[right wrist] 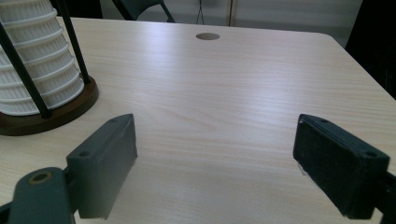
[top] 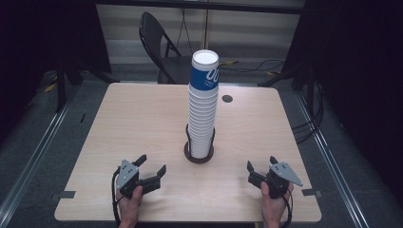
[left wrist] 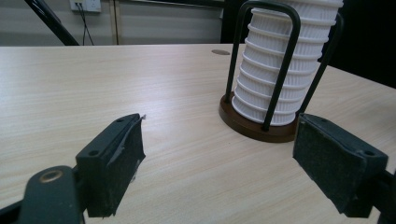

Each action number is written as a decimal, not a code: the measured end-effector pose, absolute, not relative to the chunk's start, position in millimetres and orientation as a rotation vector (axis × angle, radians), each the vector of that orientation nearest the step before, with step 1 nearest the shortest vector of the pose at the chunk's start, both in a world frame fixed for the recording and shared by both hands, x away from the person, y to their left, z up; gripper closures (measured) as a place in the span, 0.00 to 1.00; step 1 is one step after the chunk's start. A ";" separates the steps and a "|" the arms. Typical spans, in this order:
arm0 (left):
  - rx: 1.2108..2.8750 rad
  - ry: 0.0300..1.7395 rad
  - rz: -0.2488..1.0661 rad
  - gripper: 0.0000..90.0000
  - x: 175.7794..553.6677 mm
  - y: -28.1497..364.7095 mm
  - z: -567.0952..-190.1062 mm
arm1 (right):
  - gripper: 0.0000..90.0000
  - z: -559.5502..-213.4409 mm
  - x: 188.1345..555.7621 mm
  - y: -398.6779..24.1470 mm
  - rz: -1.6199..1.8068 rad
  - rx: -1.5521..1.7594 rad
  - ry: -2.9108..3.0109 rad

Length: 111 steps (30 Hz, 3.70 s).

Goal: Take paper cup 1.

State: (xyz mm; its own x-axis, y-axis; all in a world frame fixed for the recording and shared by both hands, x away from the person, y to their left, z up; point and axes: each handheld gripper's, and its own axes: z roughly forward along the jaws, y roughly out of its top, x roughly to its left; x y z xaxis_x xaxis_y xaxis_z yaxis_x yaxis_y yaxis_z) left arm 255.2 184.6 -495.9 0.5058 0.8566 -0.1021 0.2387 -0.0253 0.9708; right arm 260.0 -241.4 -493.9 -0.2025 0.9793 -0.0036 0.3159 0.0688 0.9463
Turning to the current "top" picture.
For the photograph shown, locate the black floor cable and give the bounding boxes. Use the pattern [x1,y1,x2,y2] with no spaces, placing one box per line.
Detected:
[218,58,285,73]

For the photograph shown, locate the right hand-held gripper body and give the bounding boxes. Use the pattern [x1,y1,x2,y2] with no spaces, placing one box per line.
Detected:
[267,161,304,200]

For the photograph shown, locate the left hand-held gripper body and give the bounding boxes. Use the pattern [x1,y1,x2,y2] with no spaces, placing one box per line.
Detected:
[116,159,144,200]

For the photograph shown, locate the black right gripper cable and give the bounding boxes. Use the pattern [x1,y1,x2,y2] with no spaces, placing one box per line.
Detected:
[280,189,295,228]

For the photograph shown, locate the black folding chair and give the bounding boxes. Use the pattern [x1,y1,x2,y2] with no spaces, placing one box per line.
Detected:
[138,11,207,85]

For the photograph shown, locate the stack of white paper cups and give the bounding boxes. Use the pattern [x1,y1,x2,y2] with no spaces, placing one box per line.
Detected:
[187,83,220,160]

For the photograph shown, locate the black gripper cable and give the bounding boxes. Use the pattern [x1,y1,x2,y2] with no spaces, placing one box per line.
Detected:
[280,189,295,228]
[110,167,124,228]

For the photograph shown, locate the metal floor rail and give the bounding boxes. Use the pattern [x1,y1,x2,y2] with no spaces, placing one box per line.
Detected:
[294,90,373,228]
[0,85,81,220]

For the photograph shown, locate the black wire cup holder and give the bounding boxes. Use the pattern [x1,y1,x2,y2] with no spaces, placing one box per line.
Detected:
[183,123,217,164]

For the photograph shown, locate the blue banded paper cup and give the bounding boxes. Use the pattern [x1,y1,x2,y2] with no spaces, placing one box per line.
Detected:
[190,49,221,92]

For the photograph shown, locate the thin hanging black cable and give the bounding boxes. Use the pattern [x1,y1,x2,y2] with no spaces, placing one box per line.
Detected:
[176,8,193,54]

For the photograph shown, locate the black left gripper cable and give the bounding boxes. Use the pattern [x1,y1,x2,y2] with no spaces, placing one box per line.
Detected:
[110,167,124,228]

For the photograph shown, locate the bundle of black cables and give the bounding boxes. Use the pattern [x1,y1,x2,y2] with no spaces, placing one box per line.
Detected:
[290,81,325,144]

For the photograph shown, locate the person's left hand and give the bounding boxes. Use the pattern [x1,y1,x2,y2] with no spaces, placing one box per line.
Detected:
[116,185,144,224]

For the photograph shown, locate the person's right hand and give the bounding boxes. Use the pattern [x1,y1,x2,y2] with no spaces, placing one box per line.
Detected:
[260,182,295,224]

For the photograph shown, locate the black stand leg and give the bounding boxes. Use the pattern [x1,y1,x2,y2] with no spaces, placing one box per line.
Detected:
[257,61,318,112]
[54,61,112,114]

